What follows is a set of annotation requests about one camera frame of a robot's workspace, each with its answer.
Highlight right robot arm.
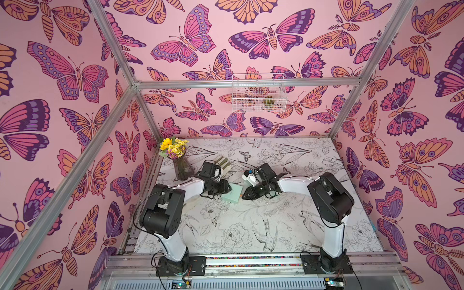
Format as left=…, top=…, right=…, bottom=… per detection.
left=242, top=163, right=355, bottom=274

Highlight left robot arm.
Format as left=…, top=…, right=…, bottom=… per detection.
left=132, top=160, right=232, bottom=276

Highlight beige garden glove far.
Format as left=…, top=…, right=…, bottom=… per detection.
left=214, top=155, right=232, bottom=175

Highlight glass vase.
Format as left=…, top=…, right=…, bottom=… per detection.
left=173, top=156, right=195, bottom=181

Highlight yellow flower bouquet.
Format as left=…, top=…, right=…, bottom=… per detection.
left=159, top=137, right=189, bottom=160

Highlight white wire basket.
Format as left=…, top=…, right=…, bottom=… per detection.
left=230, top=79, right=288, bottom=114

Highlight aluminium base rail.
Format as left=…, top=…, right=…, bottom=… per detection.
left=103, top=252, right=404, bottom=279

